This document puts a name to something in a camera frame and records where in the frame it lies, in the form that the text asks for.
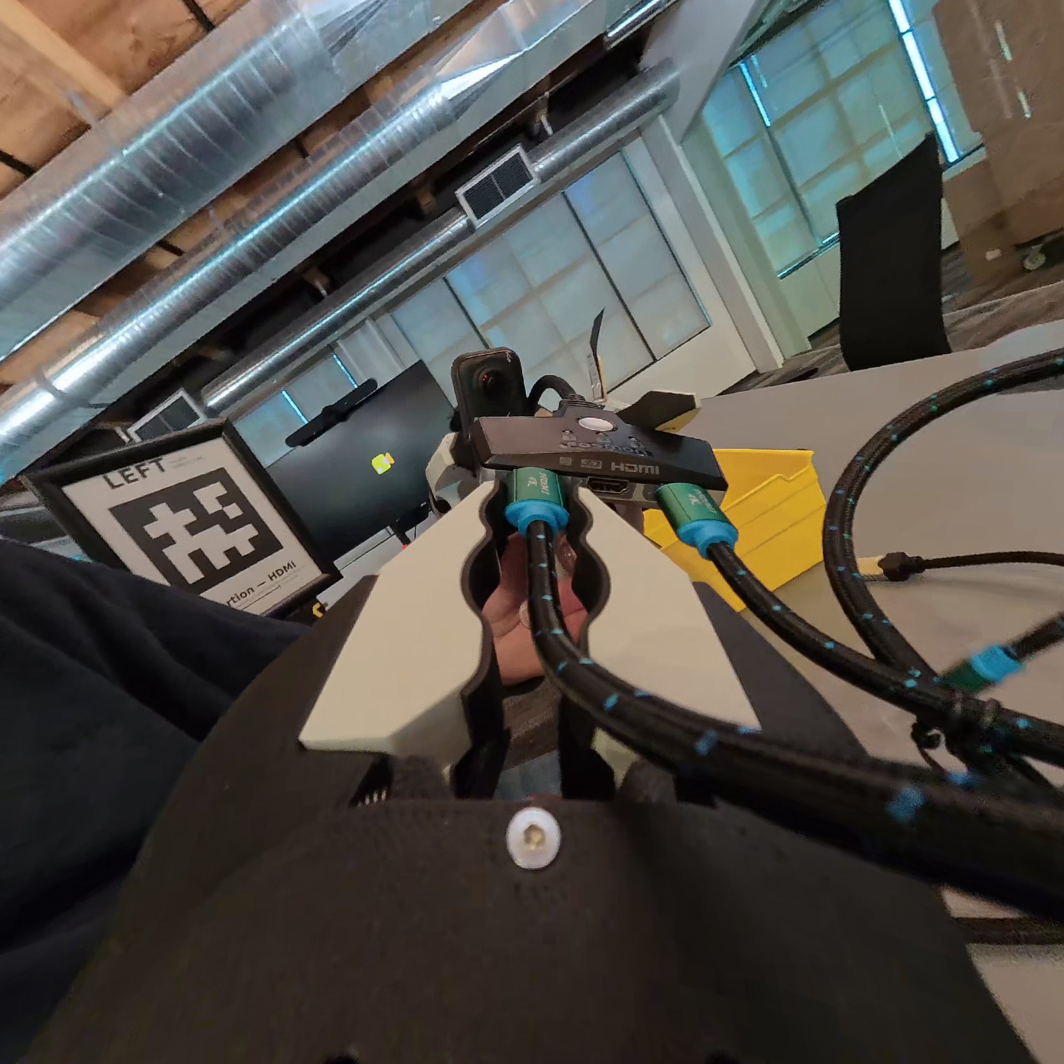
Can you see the silver ventilation duct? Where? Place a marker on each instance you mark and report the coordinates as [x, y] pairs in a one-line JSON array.
[[332, 245], [166, 166]]

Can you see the large cardboard box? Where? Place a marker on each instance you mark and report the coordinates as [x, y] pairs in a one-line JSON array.
[[1014, 125]]

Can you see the framed marker sign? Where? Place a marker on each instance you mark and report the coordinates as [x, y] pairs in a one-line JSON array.
[[191, 524]]

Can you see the person's legs blue jeans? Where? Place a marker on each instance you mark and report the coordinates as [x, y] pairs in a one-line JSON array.
[[532, 777]]

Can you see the yellow plastic bin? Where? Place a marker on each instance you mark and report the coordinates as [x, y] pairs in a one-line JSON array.
[[773, 515]]

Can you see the black webcam bar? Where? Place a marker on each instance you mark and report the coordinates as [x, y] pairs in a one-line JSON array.
[[332, 411]]

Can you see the person's left forearm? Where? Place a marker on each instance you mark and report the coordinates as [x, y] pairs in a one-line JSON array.
[[125, 706]]

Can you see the black HDMI switch box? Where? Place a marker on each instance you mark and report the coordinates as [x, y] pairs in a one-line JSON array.
[[598, 453]]

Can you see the person's left hand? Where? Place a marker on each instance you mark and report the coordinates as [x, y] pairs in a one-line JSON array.
[[511, 623]]

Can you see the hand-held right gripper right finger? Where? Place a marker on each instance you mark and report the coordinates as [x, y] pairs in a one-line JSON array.
[[665, 615]]

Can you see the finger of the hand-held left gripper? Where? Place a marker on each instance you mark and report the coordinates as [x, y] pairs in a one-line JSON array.
[[453, 470], [665, 407]]

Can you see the black office chair back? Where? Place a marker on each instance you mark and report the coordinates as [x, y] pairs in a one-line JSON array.
[[894, 266]]

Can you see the white air vent grille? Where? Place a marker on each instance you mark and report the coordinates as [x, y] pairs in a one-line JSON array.
[[496, 187]]

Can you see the black wall screen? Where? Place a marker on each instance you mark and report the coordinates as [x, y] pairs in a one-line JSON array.
[[357, 474]]

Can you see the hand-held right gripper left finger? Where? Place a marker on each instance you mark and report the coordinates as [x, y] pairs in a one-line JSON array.
[[399, 657]]

